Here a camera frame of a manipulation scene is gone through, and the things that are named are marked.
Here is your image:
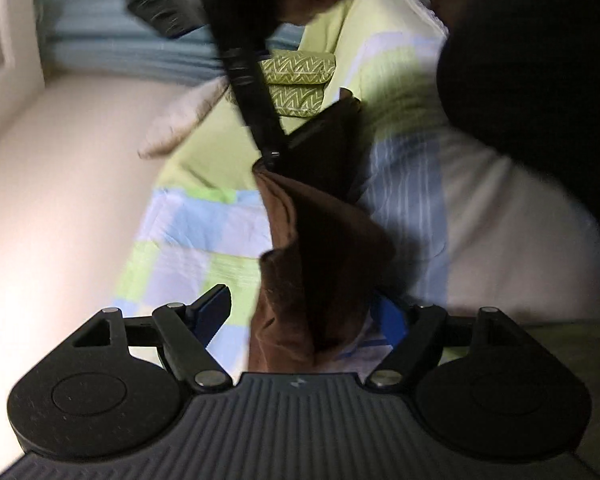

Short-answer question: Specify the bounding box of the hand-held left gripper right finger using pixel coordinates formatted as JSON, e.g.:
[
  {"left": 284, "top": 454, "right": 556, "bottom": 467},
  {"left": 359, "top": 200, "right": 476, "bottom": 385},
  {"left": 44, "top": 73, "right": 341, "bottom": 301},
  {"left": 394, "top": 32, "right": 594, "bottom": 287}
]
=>
[{"left": 365, "top": 293, "right": 531, "bottom": 392}]

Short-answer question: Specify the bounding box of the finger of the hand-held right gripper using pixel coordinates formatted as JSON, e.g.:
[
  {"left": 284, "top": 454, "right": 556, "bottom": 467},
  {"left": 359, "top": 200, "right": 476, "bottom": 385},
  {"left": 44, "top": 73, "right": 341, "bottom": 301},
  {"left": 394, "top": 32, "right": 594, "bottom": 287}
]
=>
[{"left": 200, "top": 0, "right": 288, "bottom": 171}]

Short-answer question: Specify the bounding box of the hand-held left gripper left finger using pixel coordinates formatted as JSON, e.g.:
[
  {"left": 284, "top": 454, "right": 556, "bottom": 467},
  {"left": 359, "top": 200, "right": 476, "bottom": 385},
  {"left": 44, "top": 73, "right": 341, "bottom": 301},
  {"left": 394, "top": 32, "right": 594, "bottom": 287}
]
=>
[{"left": 71, "top": 284, "right": 233, "bottom": 394}]

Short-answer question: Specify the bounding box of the brown cloth garment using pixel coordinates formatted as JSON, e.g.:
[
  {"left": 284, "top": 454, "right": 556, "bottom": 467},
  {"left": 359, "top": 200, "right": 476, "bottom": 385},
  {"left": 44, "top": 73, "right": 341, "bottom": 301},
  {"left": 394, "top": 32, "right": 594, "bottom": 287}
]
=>
[{"left": 247, "top": 87, "right": 397, "bottom": 377}]

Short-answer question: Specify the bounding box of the green patterned cloth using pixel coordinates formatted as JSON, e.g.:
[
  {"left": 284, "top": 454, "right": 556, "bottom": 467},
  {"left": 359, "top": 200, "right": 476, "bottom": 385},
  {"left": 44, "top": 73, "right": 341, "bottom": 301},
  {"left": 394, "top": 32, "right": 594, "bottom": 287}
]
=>
[{"left": 234, "top": 49, "right": 337, "bottom": 119}]

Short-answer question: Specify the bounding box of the green blue patchwork bed sheet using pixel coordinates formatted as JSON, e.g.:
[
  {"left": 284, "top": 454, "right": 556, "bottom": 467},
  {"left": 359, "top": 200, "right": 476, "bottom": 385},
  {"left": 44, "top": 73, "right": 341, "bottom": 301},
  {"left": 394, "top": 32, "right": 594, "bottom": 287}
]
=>
[{"left": 114, "top": 0, "right": 452, "bottom": 363}]

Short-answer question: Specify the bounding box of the blue striped blanket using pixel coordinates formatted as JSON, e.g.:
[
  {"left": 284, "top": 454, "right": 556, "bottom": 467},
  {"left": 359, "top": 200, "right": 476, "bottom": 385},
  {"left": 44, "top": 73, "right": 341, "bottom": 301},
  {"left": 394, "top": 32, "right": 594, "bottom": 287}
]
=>
[{"left": 34, "top": 0, "right": 308, "bottom": 87}]

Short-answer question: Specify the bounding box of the beige plush item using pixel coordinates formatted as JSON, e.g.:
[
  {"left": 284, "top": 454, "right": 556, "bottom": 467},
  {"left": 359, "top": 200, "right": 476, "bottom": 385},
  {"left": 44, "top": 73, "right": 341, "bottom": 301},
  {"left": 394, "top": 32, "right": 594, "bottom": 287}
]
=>
[{"left": 137, "top": 77, "right": 231, "bottom": 159}]

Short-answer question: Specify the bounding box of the white bed sheet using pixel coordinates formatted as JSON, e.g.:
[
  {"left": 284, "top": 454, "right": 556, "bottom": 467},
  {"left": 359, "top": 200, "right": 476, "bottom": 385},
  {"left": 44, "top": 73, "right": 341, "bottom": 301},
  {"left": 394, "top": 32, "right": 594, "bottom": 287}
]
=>
[{"left": 442, "top": 127, "right": 600, "bottom": 323}]

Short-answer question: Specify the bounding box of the person's dark clothing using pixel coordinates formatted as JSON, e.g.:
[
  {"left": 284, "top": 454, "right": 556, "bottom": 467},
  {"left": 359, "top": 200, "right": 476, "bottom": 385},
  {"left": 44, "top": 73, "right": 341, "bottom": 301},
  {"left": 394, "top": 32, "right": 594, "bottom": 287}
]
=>
[{"left": 436, "top": 0, "right": 600, "bottom": 266}]

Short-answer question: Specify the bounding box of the white frame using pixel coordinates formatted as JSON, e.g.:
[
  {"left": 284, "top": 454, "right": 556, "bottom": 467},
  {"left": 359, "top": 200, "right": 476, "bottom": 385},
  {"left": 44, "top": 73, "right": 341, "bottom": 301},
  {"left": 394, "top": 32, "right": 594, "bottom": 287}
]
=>
[{"left": 0, "top": 0, "right": 46, "bottom": 92}]

